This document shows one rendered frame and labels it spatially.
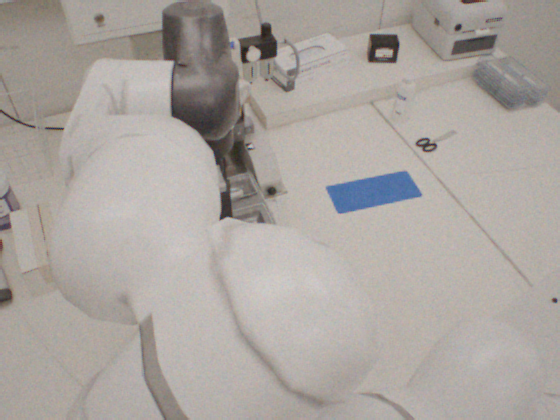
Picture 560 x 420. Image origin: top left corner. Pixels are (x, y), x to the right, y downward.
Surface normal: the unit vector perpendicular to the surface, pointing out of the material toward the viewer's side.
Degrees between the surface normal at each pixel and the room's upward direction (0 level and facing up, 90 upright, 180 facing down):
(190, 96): 40
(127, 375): 47
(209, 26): 58
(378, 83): 0
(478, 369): 33
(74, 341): 0
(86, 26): 90
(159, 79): 24
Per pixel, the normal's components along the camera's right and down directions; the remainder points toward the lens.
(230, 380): -0.17, 0.05
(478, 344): -0.55, -0.51
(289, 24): 0.38, 0.67
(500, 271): 0.00, -0.69
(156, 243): 0.22, -0.11
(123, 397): -0.70, -0.24
